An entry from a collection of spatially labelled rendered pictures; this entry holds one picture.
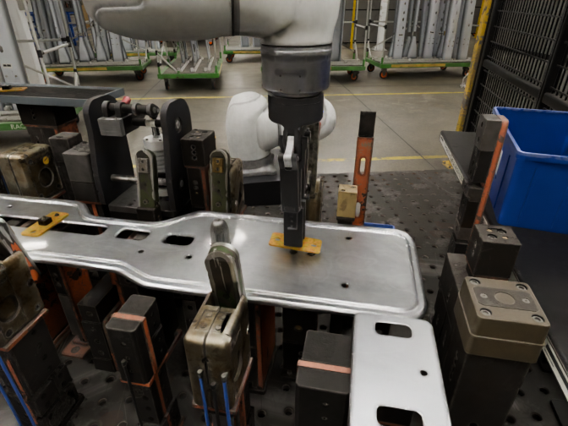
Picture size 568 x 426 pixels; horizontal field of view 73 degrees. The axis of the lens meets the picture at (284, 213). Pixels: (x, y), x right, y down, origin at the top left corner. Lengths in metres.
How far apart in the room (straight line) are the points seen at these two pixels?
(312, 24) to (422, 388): 0.42
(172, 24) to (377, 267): 0.43
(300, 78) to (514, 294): 0.36
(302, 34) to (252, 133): 0.91
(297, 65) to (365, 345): 0.35
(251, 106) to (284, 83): 0.86
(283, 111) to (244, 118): 0.85
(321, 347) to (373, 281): 0.14
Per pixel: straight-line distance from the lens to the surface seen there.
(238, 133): 1.37
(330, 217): 1.35
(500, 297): 0.53
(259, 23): 0.48
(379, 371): 0.48
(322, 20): 0.49
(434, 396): 0.48
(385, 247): 0.68
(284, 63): 0.49
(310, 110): 0.51
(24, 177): 1.00
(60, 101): 1.06
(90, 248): 0.73
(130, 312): 0.59
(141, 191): 0.84
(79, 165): 0.94
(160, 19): 0.48
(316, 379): 0.49
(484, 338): 0.51
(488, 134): 0.72
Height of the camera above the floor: 1.37
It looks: 29 degrees down
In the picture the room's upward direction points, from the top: straight up
